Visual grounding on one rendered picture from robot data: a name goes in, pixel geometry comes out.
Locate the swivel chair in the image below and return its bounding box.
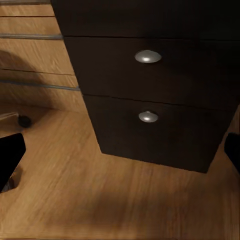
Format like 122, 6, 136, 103
0, 110, 32, 193

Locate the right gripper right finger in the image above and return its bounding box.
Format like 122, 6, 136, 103
224, 133, 240, 173

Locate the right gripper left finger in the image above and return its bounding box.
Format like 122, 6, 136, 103
0, 133, 26, 193

